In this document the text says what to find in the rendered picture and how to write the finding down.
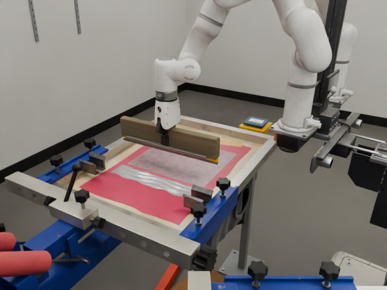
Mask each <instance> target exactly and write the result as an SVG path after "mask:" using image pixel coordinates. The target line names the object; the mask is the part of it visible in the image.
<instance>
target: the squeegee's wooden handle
mask: <svg viewBox="0 0 387 290"><path fill-rule="evenodd" d="M120 127H121V133H122V136H125V137H126V136H127V135H129V136H133V137H136V138H141V139H145V140H149V141H152V142H157V143H161V135H160V134H159V133H157V132H155V130H156V126H155V123H154V122H150V121H145V120H140V119H136V118H132V117H127V116H123V117H121V118H120ZM168 136H169V146H172V147H177V148H181V149H184V150H188V151H193V152H197V153H200V154H204V155H208V158H210V159H215V160H216V159H217V158H218V157H219V153H220V137H217V136H212V135H207V134H203V133H199V132H194V131H189V130H186V129H181V128H176V127H172V128H169V129H168Z"/></svg>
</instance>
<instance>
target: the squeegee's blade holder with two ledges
mask: <svg viewBox="0 0 387 290"><path fill-rule="evenodd" d="M126 139H129V140H133V141H136V142H140V143H144V144H149V145H151V146H156V147H160V148H164V149H167V150H171V151H175V152H179V153H182V154H187V155H191V156H193V157H198V158H202V159H207V158H208V155H204V154H200V153H197V152H193V151H188V150H184V149H181V148H177V147H172V146H164V145H162V144H161V143H157V142H152V141H149V140H145V139H141V138H136V137H133V136H129V135H127V136H126Z"/></svg>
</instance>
